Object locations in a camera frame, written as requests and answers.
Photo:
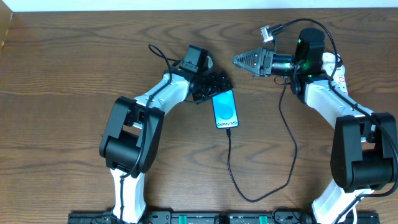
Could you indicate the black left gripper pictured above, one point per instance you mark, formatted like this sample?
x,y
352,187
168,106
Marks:
x,y
216,86

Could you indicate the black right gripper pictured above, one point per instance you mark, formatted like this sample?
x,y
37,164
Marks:
x,y
265,62

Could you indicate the blue Galaxy smartphone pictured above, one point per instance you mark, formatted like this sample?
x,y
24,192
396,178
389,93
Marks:
x,y
224,109

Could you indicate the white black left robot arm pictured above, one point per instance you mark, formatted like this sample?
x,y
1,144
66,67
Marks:
x,y
131,138

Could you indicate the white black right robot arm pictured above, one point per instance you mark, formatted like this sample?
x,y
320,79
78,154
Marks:
x,y
364,150

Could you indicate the white power strip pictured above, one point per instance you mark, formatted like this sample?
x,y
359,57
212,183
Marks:
x,y
339,82

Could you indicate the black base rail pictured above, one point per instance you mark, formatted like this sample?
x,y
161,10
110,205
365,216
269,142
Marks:
x,y
165,217

